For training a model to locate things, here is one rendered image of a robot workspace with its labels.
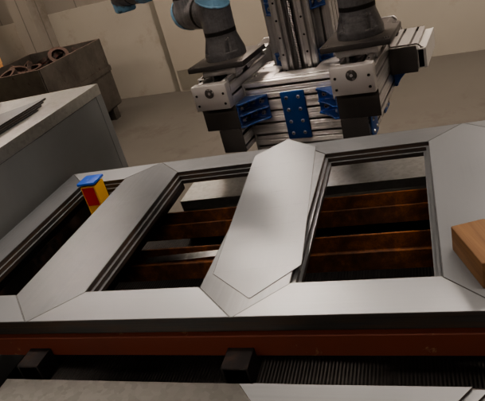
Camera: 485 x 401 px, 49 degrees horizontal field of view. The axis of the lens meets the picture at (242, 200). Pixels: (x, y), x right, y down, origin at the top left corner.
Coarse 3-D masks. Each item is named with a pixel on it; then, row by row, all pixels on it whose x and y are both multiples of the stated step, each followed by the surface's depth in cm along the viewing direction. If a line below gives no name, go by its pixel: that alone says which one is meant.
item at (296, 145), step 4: (280, 144) 159; (284, 144) 158; (288, 144) 157; (292, 144) 157; (296, 144) 156; (300, 144) 155; (304, 144) 154; (308, 144) 154; (272, 148) 158; (276, 148) 157; (280, 148) 156; (284, 148) 155; (288, 148) 155; (292, 148) 154; (296, 148) 153; (300, 148) 152; (264, 152) 156; (268, 152) 156; (272, 152) 155; (276, 152) 154
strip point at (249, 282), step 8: (296, 264) 103; (224, 272) 107; (232, 272) 106; (240, 272) 105; (248, 272) 104; (256, 272) 104; (264, 272) 103; (272, 272) 102; (280, 272) 102; (288, 272) 101; (224, 280) 104; (232, 280) 103; (240, 280) 103; (248, 280) 102; (256, 280) 101; (264, 280) 101; (272, 280) 100; (240, 288) 101; (248, 288) 100; (256, 288) 99; (264, 288) 99; (248, 296) 98
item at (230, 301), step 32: (320, 160) 142; (352, 160) 143; (384, 160) 140; (320, 192) 130; (128, 256) 128; (96, 288) 116; (224, 288) 102; (128, 320) 101; (160, 320) 99; (192, 320) 97; (224, 320) 95; (256, 320) 93; (288, 320) 91; (320, 320) 89; (352, 320) 87; (384, 320) 86; (416, 320) 84; (448, 320) 83; (480, 320) 81
